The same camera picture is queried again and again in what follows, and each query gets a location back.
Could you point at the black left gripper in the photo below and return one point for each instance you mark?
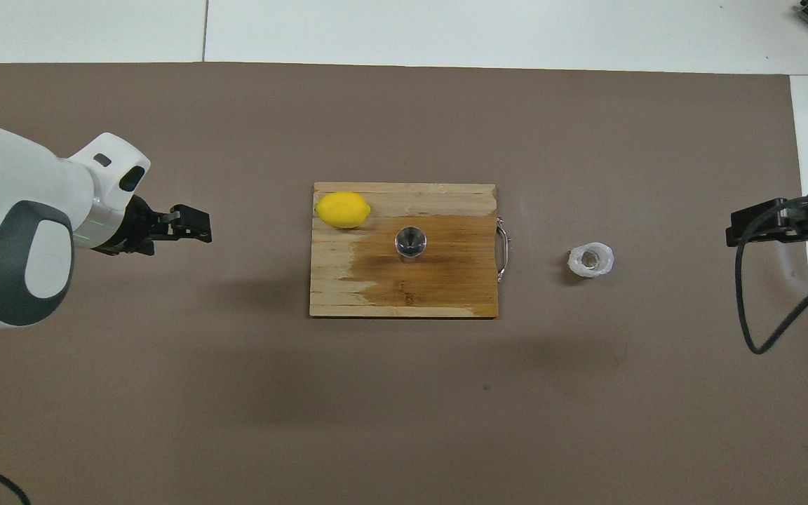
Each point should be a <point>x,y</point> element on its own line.
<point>134,224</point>

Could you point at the steel double jigger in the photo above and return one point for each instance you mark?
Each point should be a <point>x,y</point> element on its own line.
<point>411,244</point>

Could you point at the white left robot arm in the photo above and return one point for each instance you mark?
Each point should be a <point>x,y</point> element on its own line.
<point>25,210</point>

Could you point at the brown table mat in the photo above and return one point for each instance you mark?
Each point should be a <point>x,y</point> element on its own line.
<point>236,393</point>

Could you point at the yellow lemon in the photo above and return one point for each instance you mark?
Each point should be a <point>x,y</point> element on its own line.
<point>342,210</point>

